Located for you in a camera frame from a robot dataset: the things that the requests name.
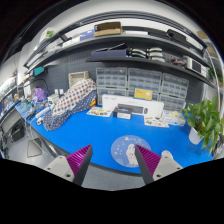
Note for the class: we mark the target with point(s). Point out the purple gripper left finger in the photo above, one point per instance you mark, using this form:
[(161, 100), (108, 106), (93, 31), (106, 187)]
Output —
[(73, 167)]

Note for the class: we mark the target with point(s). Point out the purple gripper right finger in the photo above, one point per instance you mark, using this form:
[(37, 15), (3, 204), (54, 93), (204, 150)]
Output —
[(153, 166)]

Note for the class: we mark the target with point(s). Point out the round blue mouse pad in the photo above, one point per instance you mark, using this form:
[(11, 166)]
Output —
[(123, 150)]

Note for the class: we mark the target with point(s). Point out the blue desk mat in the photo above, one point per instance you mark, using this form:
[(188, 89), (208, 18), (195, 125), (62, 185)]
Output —
[(82, 129)]

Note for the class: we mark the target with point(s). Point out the colourful booklet right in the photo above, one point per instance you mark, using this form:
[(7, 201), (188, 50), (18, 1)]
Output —
[(154, 122)]

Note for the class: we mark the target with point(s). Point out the colourful booklet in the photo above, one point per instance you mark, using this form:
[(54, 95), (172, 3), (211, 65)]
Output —
[(99, 111), (154, 122)]

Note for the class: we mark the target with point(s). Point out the white packaged box right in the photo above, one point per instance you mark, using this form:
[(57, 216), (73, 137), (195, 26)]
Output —
[(173, 118)]

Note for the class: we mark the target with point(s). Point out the colourful booklet left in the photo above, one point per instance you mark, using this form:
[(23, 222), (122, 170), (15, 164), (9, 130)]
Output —
[(99, 111)]

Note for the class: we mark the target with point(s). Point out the white keyboard box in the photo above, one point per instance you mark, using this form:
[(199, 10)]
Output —
[(138, 107)]

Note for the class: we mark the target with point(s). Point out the small black box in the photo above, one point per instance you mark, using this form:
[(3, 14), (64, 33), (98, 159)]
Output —
[(123, 113)]

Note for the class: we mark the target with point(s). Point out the patterned cloth cover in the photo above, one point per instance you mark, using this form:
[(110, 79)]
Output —
[(78, 98)]

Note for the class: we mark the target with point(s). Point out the yellow card box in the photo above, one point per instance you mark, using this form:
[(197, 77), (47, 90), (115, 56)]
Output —
[(141, 93)]

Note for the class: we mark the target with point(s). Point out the green potted plant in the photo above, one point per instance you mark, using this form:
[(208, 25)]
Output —
[(204, 118)]

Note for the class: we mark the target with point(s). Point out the grey drawer organizer right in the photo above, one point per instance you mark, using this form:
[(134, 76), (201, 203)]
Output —
[(173, 92)]

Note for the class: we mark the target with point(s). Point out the grey drawer organizer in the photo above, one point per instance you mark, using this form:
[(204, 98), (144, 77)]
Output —
[(112, 81), (173, 92), (148, 79)]

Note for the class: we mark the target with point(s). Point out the purple bag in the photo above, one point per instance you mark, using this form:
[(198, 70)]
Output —
[(39, 95)]

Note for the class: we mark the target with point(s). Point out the grey drawer organizer middle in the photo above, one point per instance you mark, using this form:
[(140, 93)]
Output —
[(148, 79)]

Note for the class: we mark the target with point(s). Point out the white basket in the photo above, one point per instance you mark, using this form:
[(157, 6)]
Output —
[(77, 77)]

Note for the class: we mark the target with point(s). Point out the grey drawer organizer left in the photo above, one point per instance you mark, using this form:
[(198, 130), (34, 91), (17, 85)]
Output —
[(112, 81)]

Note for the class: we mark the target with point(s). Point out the white device on shelf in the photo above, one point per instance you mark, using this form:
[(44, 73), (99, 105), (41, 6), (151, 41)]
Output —
[(195, 66)]

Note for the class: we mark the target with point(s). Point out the dark flat case on shelf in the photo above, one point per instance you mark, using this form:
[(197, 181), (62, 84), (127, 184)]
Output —
[(109, 53)]

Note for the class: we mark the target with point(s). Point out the cardboard box on shelf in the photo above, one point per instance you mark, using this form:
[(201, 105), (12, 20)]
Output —
[(108, 28)]

